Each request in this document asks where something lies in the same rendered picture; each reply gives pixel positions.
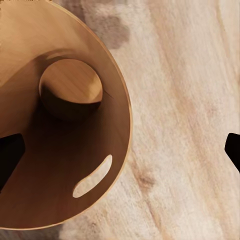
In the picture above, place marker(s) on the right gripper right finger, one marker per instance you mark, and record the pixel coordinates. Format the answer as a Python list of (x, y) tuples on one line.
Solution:
[(232, 148)]

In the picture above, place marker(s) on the trash can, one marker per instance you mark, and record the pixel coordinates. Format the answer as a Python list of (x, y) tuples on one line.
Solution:
[(61, 88)]

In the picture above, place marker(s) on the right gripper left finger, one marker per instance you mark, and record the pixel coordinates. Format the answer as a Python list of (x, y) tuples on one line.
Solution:
[(12, 148)]

